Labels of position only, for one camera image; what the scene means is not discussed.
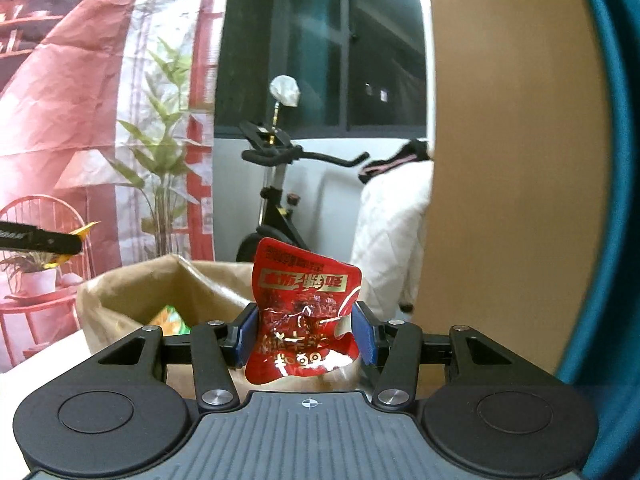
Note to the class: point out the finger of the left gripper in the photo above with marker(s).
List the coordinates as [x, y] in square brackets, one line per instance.
[19, 237]

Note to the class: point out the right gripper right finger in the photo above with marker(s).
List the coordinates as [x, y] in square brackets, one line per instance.
[390, 355]

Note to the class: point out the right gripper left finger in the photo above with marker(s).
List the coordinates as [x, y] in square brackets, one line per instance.
[216, 348]

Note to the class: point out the green corn chip bag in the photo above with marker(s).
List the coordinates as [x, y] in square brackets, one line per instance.
[170, 322]

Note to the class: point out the yellow snack wrapper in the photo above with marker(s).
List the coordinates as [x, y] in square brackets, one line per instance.
[68, 245]

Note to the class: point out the red snack pouch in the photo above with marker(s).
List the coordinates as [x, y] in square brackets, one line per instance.
[302, 299]

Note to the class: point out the brown cardboard box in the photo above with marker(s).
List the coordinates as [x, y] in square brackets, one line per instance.
[119, 301]

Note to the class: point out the white quilted blanket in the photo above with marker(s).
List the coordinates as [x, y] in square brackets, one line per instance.
[390, 236]

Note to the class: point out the wooden board panel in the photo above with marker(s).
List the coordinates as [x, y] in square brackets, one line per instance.
[521, 177]

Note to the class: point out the red printed backdrop cloth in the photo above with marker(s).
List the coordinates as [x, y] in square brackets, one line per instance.
[107, 123]

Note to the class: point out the black garment with pink stripe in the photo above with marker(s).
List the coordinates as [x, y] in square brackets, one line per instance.
[413, 151]

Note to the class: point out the blue curtain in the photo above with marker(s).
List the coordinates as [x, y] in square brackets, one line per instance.
[601, 358]

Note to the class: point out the black exercise bike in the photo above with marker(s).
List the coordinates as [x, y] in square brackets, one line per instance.
[273, 149]

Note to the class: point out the dark window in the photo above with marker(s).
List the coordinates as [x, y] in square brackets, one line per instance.
[360, 66]

